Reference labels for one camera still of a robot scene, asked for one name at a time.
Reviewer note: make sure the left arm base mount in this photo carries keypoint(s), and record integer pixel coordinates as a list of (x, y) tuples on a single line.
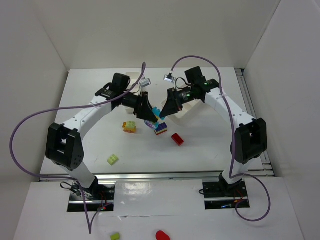
[(103, 201)]

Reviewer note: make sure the narrow white divided tray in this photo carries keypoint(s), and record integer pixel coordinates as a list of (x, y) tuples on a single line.
[(136, 90)]

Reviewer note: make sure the wide white divided tray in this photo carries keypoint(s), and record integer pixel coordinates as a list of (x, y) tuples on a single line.
[(184, 117)]

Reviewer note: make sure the light green lego brick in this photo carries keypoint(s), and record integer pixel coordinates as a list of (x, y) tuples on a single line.
[(112, 159)]

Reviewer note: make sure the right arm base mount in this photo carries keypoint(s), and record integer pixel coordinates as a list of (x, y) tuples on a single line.
[(217, 199)]

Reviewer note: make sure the aluminium rail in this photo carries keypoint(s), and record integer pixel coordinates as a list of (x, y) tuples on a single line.
[(260, 166), (114, 177)]

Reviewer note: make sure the aluminium rail front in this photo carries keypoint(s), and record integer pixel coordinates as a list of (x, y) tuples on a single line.
[(114, 177)]

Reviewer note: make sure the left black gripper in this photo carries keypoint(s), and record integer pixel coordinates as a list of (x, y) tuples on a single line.
[(141, 105)]

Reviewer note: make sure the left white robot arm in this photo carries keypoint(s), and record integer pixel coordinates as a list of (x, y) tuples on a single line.
[(64, 141)]

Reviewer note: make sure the orange and green lego stack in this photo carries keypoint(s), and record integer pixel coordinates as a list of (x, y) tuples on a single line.
[(129, 127)]

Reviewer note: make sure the aluminium rail right side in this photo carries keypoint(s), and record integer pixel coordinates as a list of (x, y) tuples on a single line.
[(260, 166)]

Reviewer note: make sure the red oval object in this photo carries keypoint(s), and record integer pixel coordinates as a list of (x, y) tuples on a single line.
[(161, 235)]

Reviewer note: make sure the cyan lego stack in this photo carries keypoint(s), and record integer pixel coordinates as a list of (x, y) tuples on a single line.
[(152, 125)]

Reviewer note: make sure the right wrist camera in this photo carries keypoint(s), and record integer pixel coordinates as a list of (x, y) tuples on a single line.
[(169, 78)]

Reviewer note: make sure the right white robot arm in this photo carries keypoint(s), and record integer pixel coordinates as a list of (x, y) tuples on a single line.
[(249, 135)]

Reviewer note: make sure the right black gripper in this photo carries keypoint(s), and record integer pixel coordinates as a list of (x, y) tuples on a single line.
[(173, 99)]

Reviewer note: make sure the red lego brick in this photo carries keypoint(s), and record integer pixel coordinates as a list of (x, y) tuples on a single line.
[(177, 139)]

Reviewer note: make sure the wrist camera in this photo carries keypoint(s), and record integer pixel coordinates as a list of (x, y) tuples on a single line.
[(169, 78), (145, 82)]

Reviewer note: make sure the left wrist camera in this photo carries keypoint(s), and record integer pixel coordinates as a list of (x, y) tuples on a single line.
[(145, 82)]

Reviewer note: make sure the green lego brick foreground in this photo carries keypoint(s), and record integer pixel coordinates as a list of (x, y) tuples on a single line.
[(115, 236)]

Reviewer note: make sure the small cyan lego brick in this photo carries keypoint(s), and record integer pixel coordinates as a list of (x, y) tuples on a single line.
[(156, 111)]

